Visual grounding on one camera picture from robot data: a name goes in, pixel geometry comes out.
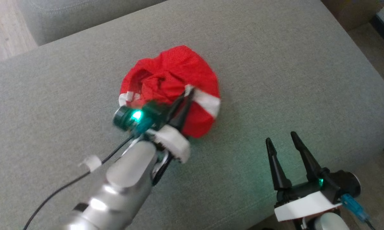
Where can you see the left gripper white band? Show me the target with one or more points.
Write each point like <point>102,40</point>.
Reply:
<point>171,142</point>

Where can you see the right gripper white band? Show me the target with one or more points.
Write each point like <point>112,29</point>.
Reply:
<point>307,204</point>

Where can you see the red and white garment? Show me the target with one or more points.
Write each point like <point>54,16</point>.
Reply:
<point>172,70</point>

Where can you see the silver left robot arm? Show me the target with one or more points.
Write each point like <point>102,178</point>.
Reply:
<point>125,191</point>

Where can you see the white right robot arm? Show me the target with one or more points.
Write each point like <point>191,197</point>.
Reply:
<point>329,222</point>

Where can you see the grey fabric sofa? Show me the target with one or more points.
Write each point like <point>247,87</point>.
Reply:
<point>275,64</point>

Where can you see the grey sofa section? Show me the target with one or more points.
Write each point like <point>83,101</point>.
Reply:
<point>67,19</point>

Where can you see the brown cabinet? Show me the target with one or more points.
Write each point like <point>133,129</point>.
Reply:
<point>351,9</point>

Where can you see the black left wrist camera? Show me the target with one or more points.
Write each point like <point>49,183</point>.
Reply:
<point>128,118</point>

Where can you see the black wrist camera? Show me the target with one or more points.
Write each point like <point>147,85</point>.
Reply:
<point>348,183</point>
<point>128,118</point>

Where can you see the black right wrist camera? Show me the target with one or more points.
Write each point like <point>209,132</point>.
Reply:
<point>348,183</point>

